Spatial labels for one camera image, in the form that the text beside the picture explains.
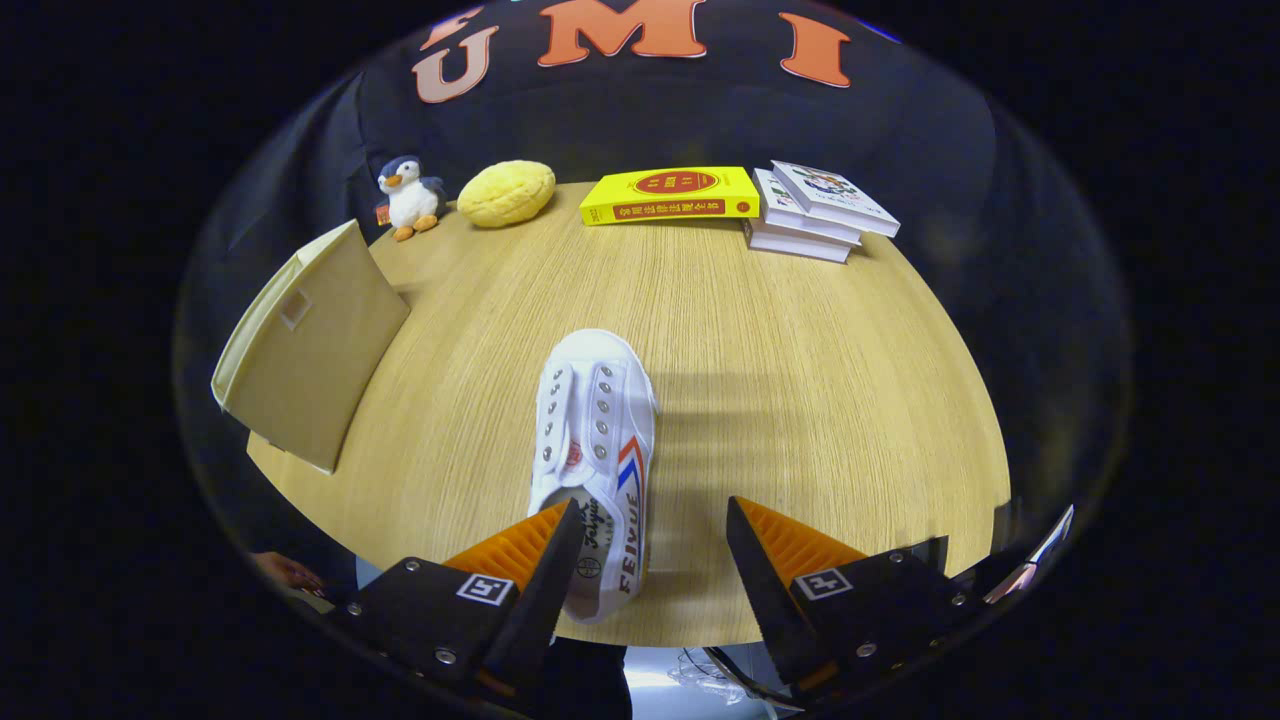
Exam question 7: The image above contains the dark flat device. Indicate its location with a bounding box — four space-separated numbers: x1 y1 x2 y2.
940 503 1078 608

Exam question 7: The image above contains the plain white book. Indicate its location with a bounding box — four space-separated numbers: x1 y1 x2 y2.
742 217 854 265

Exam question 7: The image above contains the white book with illustrated cover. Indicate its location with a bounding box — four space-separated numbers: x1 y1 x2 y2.
770 160 902 239

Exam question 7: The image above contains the person's dark clothing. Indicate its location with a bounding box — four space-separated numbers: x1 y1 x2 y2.
545 640 633 720

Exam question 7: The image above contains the black backdrop cloth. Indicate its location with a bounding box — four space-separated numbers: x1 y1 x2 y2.
175 0 1136 561

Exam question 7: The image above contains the beige fabric storage box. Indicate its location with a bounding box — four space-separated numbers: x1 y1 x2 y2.
211 219 412 475

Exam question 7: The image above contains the yellow book with red circle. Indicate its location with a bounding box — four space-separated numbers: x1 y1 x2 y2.
579 166 761 227

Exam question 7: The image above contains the yellow round plush cushion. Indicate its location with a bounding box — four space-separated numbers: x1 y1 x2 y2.
457 160 557 229

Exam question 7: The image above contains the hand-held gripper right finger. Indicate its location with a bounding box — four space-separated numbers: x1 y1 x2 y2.
725 495 986 701

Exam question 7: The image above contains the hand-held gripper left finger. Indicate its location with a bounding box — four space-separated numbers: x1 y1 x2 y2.
333 498 586 716

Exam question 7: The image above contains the penguin plush toy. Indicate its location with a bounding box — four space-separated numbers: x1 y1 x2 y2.
375 154 449 243

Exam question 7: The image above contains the white canvas shoe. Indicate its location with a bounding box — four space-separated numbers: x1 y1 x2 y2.
527 328 660 626

